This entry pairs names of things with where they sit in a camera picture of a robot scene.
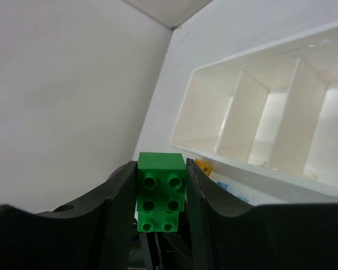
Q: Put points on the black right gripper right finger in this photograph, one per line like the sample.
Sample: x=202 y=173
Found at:
x=228 y=233

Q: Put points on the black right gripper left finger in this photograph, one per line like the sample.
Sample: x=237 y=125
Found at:
x=93 y=231

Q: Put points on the green square lego brick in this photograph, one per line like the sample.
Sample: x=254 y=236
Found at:
x=161 y=182

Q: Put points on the green lego plate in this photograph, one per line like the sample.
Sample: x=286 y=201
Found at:
x=158 y=221

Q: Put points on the light blue flat lego plate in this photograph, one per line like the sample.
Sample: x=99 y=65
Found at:
x=241 y=198

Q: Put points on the light blue lego slope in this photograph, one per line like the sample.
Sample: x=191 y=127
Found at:
x=224 y=185

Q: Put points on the yellow lego brick with face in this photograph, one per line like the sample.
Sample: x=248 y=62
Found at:
x=204 y=166

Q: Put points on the white three-compartment plastic bin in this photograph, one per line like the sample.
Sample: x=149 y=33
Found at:
x=271 y=110

